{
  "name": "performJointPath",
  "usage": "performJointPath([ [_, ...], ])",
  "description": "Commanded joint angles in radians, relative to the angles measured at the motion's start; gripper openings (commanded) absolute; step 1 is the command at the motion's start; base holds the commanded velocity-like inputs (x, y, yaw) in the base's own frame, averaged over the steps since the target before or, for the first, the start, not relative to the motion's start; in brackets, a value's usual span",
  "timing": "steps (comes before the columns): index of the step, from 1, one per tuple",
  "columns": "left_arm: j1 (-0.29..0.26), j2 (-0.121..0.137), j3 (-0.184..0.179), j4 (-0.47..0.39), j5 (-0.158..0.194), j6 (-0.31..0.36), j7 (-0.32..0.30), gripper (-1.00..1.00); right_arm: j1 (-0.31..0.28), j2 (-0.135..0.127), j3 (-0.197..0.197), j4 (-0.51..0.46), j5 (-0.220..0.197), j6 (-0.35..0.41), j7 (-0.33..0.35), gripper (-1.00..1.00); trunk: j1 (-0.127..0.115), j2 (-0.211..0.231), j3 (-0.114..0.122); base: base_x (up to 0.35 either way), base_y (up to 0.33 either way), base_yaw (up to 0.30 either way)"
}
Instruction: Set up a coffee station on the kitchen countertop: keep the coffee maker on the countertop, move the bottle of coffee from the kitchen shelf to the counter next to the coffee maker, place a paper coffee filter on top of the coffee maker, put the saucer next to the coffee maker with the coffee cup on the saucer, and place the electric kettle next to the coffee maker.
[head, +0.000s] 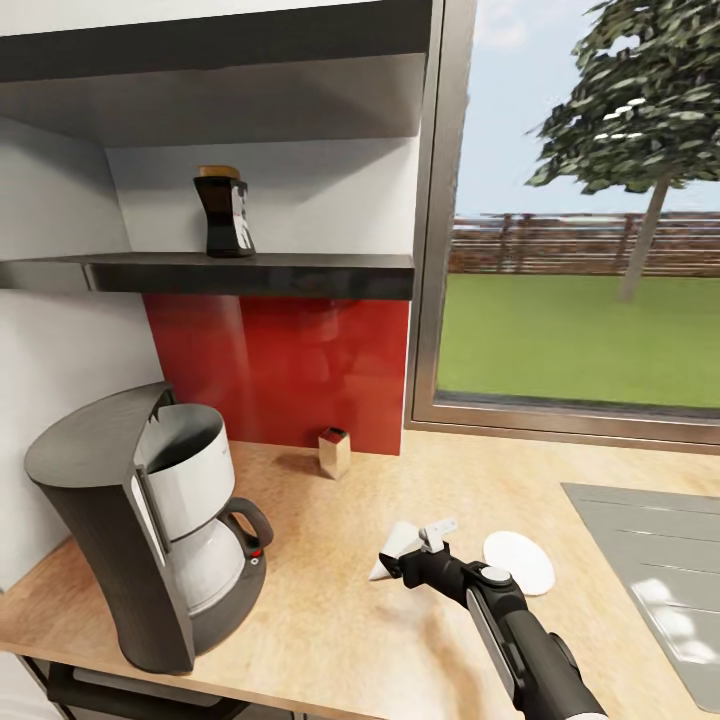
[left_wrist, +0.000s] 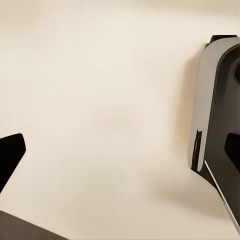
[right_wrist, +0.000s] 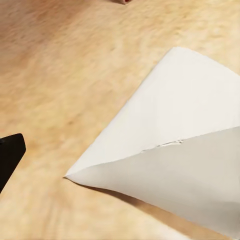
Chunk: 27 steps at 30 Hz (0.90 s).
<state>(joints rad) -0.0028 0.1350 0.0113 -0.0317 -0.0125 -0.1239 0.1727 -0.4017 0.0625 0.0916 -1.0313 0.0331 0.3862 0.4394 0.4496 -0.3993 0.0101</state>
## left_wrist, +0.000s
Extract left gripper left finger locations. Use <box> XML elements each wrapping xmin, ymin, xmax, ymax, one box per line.
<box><xmin>0</xmin><ymin>133</ymin><xmax>26</xmax><ymax>193</ymax></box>

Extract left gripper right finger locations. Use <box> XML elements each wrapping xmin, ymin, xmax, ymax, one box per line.
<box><xmin>224</xmin><ymin>133</ymin><xmax>240</xmax><ymax>173</ymax></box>

